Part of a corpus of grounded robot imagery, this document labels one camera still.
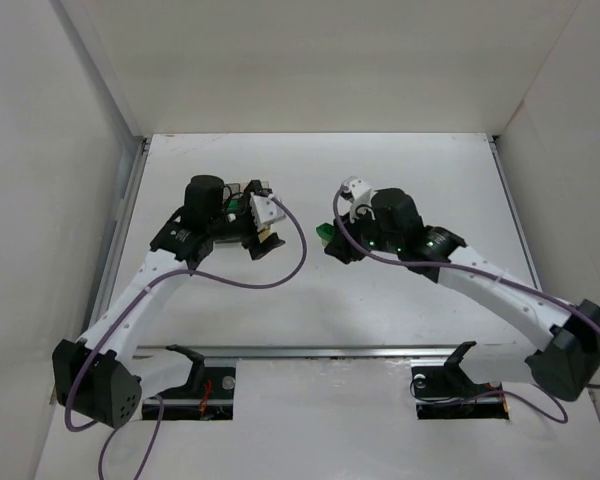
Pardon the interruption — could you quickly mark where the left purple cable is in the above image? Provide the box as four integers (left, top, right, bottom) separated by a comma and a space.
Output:
64, 189, 309, 480

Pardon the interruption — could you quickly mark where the metal table edge rail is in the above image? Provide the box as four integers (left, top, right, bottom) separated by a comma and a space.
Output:
134, 345, 461, 360

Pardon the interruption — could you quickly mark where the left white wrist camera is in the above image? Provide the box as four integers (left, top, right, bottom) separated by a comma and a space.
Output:
249, 193, 286, 231

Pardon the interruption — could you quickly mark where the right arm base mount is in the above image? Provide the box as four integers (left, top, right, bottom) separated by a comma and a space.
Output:
409, 341, 509, 420

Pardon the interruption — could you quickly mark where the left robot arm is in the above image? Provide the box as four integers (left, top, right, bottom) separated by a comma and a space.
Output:
52, 175, 286, 432

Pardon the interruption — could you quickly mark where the grey transparent container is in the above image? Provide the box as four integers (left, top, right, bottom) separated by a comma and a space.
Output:
221, 183, 246, 215

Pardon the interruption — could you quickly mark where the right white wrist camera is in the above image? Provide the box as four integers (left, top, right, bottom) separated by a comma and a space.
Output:
338, 176, 375, 223

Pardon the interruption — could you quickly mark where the dark green lego brick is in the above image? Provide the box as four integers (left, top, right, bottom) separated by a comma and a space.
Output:
316, 223, 336, 244

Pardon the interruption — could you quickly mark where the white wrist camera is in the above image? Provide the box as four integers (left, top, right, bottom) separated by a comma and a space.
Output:
338, 176, 375, 223
249, 193, 286, 231

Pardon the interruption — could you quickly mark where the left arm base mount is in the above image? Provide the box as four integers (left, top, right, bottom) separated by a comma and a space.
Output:
159, 345, 237, 421

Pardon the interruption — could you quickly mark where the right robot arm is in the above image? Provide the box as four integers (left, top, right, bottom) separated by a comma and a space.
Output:
318, 177, 600, 402

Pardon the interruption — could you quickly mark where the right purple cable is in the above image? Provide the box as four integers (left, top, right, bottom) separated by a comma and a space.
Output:
333, 187, 600, 425

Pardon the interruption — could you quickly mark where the purple cable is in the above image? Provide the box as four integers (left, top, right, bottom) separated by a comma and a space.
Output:
64, 189, 309, 480
333, 187, 600, 425

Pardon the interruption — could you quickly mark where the orange transparent container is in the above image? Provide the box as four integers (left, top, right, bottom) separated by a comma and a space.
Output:
258, 227, 272, 243

